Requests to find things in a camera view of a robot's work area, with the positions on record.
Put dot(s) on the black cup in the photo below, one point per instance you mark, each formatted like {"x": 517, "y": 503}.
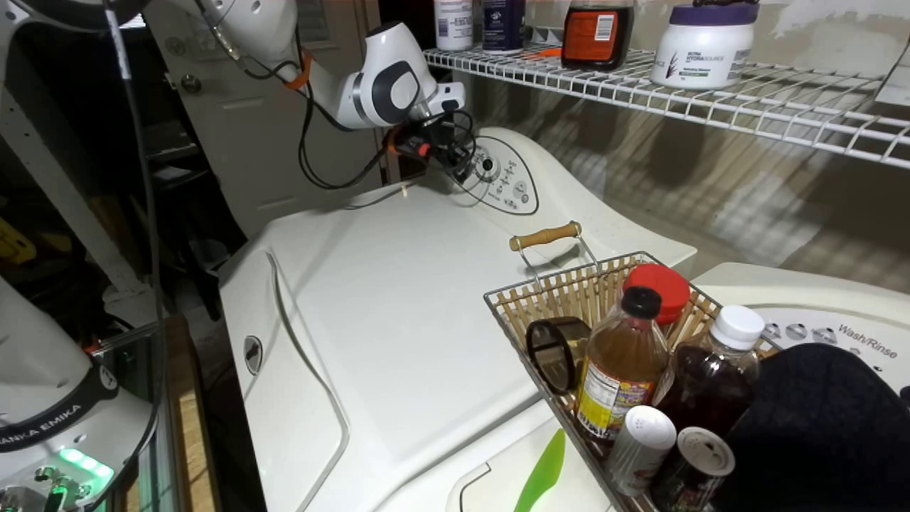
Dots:
{"x": 558, "y": 353}

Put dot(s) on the apple vinegar bottle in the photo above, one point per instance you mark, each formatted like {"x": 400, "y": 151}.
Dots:
{"x": 620, "y": 364}

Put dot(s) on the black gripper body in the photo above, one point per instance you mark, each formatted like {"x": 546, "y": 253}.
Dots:
{"x": 444, "y": 138}

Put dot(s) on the white pump bottle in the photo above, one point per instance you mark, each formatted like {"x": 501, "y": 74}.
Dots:
{"x": 453, "y": 24}

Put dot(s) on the red lid jar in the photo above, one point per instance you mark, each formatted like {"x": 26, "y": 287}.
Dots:
{"x": 664, "y": 280}

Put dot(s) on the black orange wrist camera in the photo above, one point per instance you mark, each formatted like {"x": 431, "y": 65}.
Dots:
{"x": 406, "y": 142}

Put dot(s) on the white top-load washing machine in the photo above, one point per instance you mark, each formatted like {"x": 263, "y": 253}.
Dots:
{"x": 408, "y": 331}

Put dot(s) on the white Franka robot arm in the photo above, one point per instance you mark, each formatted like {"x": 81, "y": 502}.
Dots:
{"x": 380, "y": 88}

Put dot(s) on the dark blue can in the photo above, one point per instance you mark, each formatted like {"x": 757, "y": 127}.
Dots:
{"x": 501, "y": 24}

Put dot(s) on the clear bottle brown liquid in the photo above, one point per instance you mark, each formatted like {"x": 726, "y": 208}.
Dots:
{"x": 599, "y": 31}

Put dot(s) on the green plastic utensil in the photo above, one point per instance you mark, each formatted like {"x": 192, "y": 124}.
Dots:
{"x": 544, "y": 474}

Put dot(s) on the metal drink can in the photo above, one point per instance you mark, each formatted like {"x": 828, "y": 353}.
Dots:
{"x": 699, "y": 464}

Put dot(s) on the small orange object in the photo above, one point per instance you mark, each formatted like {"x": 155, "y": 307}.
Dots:
{"x": 544, "y": 51}

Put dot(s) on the black cloth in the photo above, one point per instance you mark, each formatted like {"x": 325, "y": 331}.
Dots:
{"x": 826, "y": 437}

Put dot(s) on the dark juice bottle white cap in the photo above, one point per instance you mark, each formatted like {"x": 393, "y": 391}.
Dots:
{"x": 713, "y": 378}

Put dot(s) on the white cylindrical canister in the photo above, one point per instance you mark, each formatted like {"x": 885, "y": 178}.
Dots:
{"x": 643, "y": 444}

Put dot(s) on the white jar purple lid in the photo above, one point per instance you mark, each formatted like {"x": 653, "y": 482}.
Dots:
{"x": 704, "y": 51}

